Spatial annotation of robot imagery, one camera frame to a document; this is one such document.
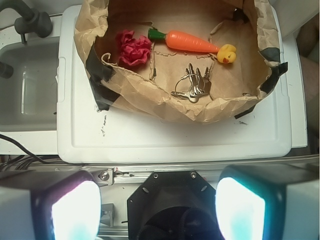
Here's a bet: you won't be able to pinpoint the black cable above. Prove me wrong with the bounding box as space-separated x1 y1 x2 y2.
0 133 70 171

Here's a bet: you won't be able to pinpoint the yellow rubber duck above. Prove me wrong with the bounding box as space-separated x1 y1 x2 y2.
217 44 237 64

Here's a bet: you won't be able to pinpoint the crumpled red paper ball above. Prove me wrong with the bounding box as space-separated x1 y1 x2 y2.
115 29 152 67

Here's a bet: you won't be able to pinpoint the orange plastic toy carrot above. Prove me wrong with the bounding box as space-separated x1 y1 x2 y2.
147 28 220 53

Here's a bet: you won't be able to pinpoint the brown paper bag tray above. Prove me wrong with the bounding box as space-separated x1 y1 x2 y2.
74 0 288 124

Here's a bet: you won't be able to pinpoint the aluminium extrusion rail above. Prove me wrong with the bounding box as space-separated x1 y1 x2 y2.
88 168 222 186

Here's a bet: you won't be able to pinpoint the grey plastic sink basin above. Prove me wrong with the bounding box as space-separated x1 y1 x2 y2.
0 37 60 132

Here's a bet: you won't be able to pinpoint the silver keys on ring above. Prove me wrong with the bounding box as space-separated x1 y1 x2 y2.
170 63 212 104

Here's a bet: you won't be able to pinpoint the white plastic cooler lid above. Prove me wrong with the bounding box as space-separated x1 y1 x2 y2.
56 5 292 164

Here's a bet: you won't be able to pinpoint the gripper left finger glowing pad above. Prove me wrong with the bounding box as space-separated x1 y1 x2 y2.
0 170 102 240

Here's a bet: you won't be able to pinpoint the black octagonal mount plate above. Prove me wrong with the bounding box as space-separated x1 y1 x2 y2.
127 172 223 240

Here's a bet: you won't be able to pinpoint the dark grey faucet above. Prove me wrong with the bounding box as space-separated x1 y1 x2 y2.
0 0 53 45

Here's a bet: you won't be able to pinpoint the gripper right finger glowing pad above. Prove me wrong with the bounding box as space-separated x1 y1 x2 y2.
215 163 320 240

